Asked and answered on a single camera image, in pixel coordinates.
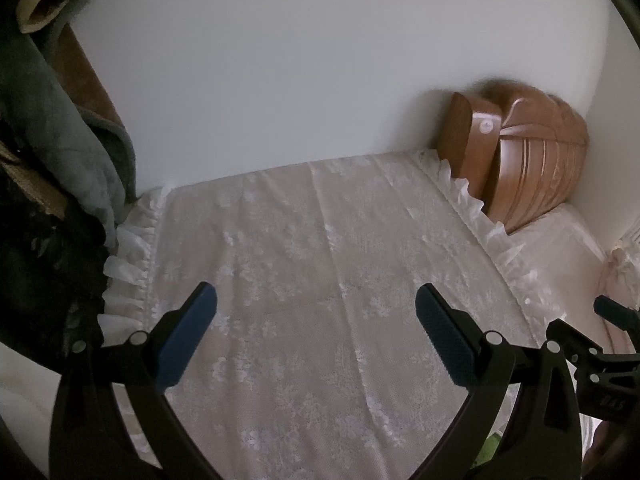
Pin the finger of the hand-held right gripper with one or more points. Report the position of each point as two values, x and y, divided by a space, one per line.
600 375
617 312

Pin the brown wooden panel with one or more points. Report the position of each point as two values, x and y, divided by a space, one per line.
85 80

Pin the white lace tablecloth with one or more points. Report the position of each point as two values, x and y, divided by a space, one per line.
310 260

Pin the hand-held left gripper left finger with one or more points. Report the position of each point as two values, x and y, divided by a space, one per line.
185 340

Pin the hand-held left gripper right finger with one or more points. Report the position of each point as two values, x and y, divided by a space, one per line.
445 340

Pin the pink bed sheet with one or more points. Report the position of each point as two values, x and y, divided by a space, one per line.
565 255

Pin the green perforated plastic basket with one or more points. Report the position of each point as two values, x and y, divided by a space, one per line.
487 447

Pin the grey-green hanging cloth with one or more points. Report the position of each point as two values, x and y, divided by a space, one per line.
60 135

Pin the pink frilled pillow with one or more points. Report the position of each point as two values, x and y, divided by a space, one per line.
625 265

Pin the brown wooden headboard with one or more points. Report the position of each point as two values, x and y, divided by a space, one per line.
535 160

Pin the dark lace cloth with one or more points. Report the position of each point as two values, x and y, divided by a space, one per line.
45 280

